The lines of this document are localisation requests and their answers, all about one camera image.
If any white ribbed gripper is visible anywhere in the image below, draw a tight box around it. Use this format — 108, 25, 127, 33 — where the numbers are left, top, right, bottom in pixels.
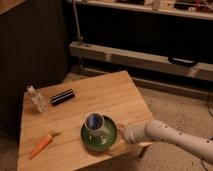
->
124, 124, 147, 144

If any green ceramic bowl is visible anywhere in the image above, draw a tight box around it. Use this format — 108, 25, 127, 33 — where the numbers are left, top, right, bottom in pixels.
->
81, 116, 117, 152

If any white cup blue inside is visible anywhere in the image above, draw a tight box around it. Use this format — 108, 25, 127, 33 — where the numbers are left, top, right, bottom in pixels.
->
84, 113, 105, 136

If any black rectangular case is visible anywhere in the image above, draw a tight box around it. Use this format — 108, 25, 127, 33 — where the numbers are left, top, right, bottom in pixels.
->
50, 89, 75, 106

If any orange carrot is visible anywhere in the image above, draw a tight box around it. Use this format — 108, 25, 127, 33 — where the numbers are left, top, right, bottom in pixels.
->
29, 132, 60, 159

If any wooden shelf beam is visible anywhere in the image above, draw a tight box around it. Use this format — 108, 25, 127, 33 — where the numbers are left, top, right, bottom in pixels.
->
69, 41, 213, 81

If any clear plastic bottle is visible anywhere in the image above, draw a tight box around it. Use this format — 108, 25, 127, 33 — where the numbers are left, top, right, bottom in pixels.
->
27, 86, 47, 113

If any upper wooden shelf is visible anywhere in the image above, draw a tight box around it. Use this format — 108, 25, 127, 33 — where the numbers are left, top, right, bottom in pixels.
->
75, 0, 213, 21

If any metal pole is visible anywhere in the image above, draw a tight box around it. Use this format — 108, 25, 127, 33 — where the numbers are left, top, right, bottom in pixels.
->
72, 0, 83, 46

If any black handle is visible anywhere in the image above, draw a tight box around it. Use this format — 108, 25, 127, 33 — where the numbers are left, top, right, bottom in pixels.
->
168, 57, 198, 67

